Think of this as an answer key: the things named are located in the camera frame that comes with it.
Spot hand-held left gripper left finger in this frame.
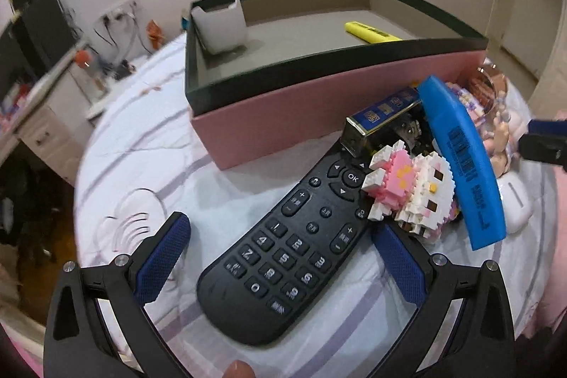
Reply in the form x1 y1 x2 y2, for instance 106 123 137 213
43 210 192 378

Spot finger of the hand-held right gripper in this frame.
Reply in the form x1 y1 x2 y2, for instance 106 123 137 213
518 119 567 173

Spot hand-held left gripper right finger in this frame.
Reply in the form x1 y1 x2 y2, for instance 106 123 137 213
371 222 517 378

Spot small doll figure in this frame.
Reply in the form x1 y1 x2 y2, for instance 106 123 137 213
470 67 532 177

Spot white earbuds case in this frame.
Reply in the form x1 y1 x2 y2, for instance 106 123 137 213
496 172 532 233

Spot blue highlighter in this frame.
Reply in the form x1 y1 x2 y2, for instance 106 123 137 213
417 76 507 251

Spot pink white cat block figure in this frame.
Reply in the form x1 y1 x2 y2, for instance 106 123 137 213
361 140 461 243

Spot black remote control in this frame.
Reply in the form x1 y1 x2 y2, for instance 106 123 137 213
197 148 377 347

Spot pink box with dark rim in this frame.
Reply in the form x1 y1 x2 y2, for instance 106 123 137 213
185 0 489 171

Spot person's left hand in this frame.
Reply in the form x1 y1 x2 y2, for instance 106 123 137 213
223 359 257 378

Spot pink purple quilt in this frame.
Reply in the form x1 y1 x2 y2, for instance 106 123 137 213
523 170 567 337

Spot cream door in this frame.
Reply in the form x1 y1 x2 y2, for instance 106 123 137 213
487 0 567 117

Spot blue and gold small box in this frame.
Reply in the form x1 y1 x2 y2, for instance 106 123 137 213
343 86 426 157

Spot white nightstand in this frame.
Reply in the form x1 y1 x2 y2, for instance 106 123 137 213
86 63 147 122

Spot white desk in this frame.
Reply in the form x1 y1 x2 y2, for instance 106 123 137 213
0 50 107 188

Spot small black device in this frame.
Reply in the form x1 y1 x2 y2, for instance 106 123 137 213
113 60 136 80

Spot clear bottle with orange cap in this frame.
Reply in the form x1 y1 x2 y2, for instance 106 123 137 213
74 49 109 95

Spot yellow highlighter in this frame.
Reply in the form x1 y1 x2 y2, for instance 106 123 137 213
346 21 404 44

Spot orange snack bag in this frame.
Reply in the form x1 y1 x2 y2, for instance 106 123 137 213
146 19 162 49

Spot white cat-ear cup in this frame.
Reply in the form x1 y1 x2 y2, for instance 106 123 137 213
190 0 248 55

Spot black computer monitor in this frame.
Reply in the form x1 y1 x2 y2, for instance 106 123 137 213
0 24 49 113

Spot black computer tower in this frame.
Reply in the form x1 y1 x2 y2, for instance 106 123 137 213
22 0 77 66

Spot black power cable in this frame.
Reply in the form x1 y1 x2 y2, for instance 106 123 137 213
93 12 149 55

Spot white wall outlet strip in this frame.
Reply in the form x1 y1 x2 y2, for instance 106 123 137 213
98 0 140 22

